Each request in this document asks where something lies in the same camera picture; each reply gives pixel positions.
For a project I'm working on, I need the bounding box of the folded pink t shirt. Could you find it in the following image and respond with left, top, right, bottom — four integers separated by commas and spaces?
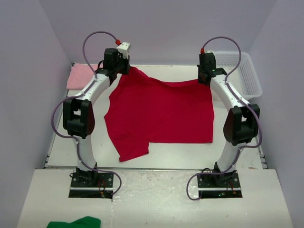
66, 63, 94, 90

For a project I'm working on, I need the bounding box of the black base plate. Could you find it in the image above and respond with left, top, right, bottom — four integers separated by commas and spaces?
68, 168, 114, 200
197, 171, 243, 199

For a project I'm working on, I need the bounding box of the white plastic basket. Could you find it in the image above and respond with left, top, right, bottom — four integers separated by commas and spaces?
214, 51, 262, 100

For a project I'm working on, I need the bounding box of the green t shirt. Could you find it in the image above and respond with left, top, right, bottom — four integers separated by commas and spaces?
47, 216, 102, 228

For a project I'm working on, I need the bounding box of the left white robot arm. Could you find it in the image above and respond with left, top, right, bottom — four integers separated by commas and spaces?
63, 42, 130, 187

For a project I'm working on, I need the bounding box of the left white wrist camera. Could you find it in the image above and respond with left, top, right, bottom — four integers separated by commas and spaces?
117, 42, 131, 59

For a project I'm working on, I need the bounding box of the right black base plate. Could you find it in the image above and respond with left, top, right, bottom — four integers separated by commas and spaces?
197, 171, 243, 199

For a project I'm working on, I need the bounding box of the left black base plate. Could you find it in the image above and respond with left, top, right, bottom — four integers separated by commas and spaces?
68, 168, 114, 200

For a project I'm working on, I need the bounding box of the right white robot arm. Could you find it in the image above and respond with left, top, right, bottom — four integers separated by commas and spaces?
198, 49, 260, 187

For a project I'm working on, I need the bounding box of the red t shirt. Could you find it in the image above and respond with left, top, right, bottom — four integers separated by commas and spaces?
104, 67, 214, 162

